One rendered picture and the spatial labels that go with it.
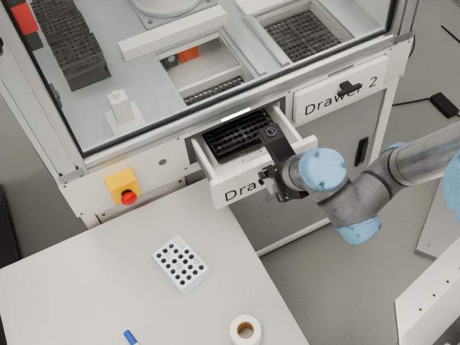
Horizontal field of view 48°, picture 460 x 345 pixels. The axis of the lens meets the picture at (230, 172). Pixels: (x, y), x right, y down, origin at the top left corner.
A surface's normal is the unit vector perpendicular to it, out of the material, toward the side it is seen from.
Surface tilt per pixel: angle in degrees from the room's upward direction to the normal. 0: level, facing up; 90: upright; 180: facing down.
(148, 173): 90
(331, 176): 36
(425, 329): 0
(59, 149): 90
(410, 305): 0
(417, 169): 88
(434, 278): 0
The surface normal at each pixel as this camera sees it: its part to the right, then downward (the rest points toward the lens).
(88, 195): 0.43, 0.72
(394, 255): -0.07, -0.58
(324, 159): 0.20, -0.04
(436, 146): -0.96, -0.12
